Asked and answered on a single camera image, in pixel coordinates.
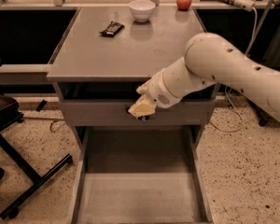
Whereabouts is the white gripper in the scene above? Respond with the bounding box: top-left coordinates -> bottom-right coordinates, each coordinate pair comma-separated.
128,69 -> 181,119

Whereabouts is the blue rxbar blueberry bar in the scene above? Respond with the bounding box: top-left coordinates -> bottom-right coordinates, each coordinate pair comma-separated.
137,115 -> 150,120

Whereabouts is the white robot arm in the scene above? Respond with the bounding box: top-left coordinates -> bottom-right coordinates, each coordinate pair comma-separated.
129,33 -> 280,122

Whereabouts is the grey drawer cabinet counter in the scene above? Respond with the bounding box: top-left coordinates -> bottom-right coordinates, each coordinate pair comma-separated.
48,5 -> 218,147

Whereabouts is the open grey middle drawer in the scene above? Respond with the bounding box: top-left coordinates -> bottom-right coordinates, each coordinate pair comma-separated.
66,127 -> 214,224

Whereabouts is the closed grey top drawer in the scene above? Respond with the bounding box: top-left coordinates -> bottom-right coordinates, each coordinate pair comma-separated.
59,99 -> 215,127

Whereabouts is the dark snack bar wrapper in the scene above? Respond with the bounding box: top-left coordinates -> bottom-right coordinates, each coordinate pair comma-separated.
100,21 -> 125,37

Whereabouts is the white ceramic bowl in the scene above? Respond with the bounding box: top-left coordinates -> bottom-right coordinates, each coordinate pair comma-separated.
129,0 -> 156,22

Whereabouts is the red apple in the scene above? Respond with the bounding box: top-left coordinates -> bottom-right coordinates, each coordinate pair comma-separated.
176,0 -> 192,10

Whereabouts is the black office chair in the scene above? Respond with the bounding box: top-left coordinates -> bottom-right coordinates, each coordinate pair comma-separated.
0,53 -> 74,220

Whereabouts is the black drawer handle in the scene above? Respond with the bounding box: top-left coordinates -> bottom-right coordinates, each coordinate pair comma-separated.
126,106 -> 131,115

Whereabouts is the white cable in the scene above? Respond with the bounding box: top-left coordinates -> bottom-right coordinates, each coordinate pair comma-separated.
208,7 -> 280,133

